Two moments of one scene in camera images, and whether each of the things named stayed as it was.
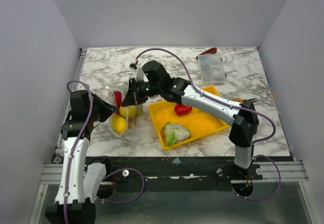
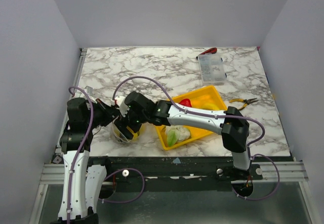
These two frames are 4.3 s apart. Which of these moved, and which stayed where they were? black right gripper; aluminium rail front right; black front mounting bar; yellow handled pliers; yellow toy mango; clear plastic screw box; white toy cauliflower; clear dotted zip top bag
Moved: yellow toy mango; clear dotted zip top bag; black right gripper
Stayed: clear plastic screw box; yellow handled pliers; aluminium rail front right; white toy cauliflower; black front mounting bar
